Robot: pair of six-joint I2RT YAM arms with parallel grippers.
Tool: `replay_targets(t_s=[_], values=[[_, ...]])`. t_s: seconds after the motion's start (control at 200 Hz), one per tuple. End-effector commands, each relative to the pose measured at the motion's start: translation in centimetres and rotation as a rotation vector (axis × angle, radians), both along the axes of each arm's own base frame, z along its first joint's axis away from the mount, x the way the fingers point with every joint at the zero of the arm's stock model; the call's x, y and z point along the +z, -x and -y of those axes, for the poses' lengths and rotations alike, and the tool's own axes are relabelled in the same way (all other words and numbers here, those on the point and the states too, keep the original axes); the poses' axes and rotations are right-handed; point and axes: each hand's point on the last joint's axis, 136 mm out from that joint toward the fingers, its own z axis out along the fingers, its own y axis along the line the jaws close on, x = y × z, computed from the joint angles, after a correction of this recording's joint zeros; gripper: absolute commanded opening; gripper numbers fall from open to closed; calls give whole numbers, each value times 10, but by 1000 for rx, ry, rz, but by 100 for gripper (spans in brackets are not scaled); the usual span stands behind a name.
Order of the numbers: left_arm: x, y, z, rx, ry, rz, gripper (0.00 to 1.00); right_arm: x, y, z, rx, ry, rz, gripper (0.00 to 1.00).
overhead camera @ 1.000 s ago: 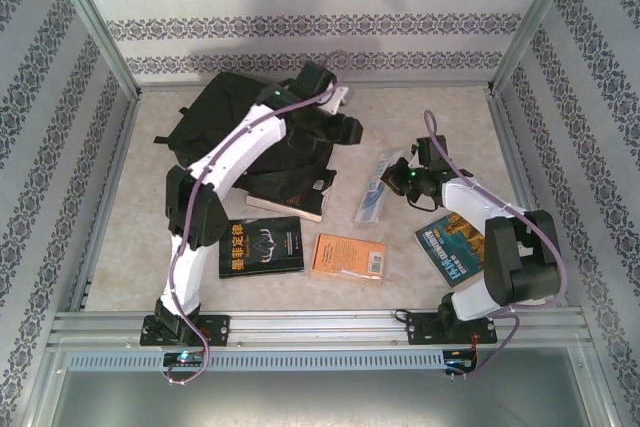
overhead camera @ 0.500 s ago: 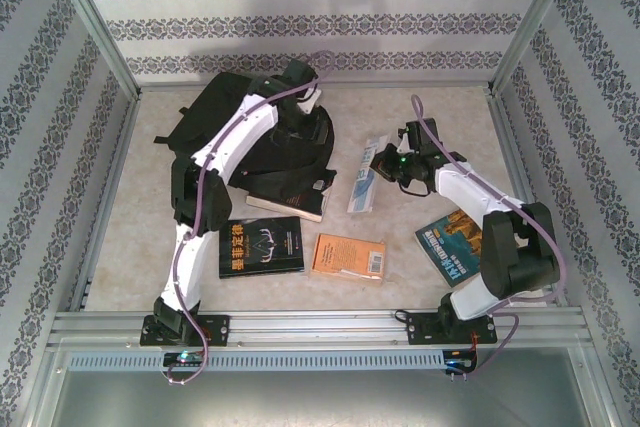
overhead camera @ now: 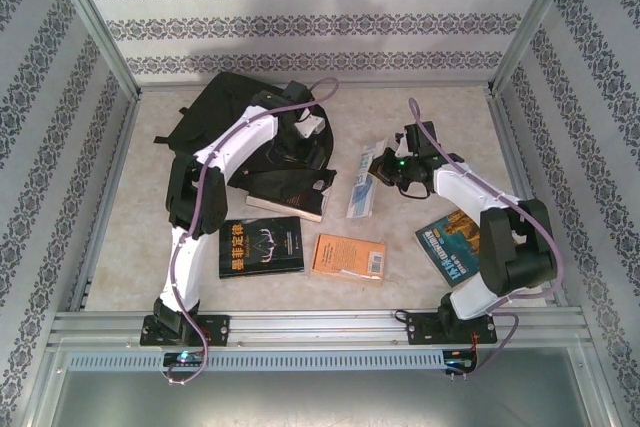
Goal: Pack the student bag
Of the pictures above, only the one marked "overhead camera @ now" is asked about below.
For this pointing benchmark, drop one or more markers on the clear pen pack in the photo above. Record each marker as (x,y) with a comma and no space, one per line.
(362,192)

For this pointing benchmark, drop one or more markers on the blue book canyon cover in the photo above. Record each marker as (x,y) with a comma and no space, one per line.
(450,247)

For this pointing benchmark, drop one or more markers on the black backpack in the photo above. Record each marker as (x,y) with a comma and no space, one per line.
(215,112)

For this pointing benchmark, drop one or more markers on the orange paperback book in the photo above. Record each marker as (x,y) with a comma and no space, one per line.
(345,259)

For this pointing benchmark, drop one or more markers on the black book cream pages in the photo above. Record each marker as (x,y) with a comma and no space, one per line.
(285,209)

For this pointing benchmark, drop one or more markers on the black book gold title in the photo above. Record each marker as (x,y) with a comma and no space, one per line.
(260,249)

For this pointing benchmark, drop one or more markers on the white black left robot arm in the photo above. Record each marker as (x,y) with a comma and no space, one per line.
(185,207)

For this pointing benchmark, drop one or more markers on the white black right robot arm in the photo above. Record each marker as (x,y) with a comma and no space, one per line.
(515,257)

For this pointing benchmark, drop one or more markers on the right controller board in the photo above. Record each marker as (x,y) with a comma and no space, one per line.
(460,361)

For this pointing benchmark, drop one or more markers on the controller board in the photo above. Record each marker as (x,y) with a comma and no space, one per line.
(184,358)
(460,361)

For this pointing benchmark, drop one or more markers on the grey metal sheet panel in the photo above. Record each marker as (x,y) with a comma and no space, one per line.
(320,402)

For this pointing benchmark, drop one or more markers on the left controller board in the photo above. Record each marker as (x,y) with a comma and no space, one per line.
(184,358)

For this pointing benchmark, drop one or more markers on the aluminium side rail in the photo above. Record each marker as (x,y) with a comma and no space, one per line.
(530,172)
(100,227)

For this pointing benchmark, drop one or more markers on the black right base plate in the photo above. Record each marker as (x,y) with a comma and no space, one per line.
(420,329)

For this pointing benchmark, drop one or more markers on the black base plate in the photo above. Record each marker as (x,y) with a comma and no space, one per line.
(420,329)
(217,329)

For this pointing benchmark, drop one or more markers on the aluminium mounting rail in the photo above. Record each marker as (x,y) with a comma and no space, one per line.
(320,324)

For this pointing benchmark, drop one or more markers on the aluminium frame post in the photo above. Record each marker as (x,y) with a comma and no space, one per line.
(99,22)
(530,22)

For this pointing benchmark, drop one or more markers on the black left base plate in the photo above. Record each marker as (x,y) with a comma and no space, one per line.
(217,329)

